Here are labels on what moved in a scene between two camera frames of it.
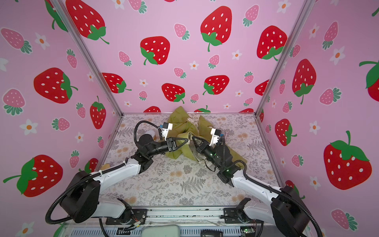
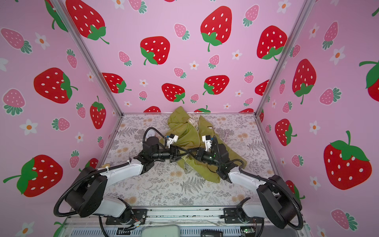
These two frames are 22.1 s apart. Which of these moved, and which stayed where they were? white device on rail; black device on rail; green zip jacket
Moved: green zip jacket
Stayed: white device on rail; black device on rail
